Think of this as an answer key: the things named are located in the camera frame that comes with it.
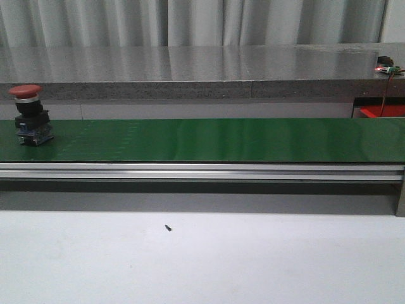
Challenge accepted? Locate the red mushroom push button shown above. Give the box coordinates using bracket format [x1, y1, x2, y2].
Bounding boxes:
[8, 84, 54, 146]

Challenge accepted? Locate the green conveyor belt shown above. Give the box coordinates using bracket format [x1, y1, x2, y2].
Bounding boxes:
[1, 118, 404, 163]

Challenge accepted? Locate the grey stone counter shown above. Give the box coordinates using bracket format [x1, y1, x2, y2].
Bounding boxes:
[1, 43, 404, 100]

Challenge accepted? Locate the red plastic tray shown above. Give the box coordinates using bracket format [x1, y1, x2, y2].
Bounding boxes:
[360, 105, 404, 118]

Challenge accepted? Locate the small green circuit board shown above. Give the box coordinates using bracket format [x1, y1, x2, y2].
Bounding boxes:
[375, 56, 404, 75]

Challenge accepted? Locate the grey curtain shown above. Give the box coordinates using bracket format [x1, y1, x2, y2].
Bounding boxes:
[1, 1, 404, 48]

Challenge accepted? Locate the aluminium conveyor frame rail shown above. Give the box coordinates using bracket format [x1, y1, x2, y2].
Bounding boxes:
[1, 163, 404, 216]

